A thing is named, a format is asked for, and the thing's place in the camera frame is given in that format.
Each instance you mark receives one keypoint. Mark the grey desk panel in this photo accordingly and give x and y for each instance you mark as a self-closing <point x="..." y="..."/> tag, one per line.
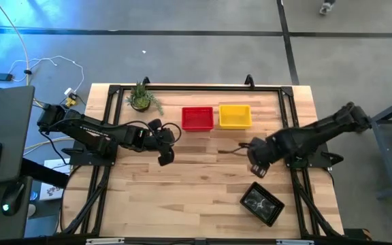
<point x="9" y="119"/>

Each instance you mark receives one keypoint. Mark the black computer mouse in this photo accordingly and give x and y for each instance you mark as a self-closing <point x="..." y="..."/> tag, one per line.
<point x="14" y="199"/>

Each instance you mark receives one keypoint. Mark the black aluminium table frame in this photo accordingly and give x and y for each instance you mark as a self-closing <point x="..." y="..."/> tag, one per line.
<point x="199" y="88"/>

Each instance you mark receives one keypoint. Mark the blue-grey table frame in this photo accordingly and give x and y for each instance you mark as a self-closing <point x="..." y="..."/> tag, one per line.
<point x="383" y="153"/>

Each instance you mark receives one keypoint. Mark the white cardboard box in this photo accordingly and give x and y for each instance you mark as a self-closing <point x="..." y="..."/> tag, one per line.
<point x="51" y="193"/>

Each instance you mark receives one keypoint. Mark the silver metal bracket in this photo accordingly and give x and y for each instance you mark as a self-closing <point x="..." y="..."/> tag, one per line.
<point x="294" y="242"/>
<point x="104" y="241"/>

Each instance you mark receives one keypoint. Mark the red plastic slotted basket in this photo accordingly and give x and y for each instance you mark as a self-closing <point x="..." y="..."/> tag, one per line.
<point x="197" y="119"/>

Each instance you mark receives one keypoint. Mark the potted green succulent plant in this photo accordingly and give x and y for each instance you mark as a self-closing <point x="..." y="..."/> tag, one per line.
<point x="141" y="100"/>

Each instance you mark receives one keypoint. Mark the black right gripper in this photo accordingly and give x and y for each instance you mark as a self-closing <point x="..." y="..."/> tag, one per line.
<point x="260" y="153"/>

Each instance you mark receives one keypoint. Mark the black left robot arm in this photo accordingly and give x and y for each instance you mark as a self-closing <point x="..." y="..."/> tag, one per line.
<point x="87" y="131"/>

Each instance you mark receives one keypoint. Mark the yellow plastic slotted basket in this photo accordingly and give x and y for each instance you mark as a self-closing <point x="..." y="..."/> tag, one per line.
<point x="235" y="116"/>

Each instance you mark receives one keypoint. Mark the black plastic slotted basket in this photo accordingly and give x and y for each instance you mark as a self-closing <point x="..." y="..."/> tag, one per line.
<point x="262" y="206"/>

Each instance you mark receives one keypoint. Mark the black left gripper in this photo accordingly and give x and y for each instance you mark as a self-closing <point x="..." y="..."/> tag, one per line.
<point x="162" y="139"/>

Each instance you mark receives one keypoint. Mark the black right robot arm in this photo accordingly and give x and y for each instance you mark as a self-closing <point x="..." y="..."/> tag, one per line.
<point x="311" y="134"/>

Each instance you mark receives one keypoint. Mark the white and yellow plug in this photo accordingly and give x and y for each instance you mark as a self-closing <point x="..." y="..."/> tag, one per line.
<point x="70" y="101"/>

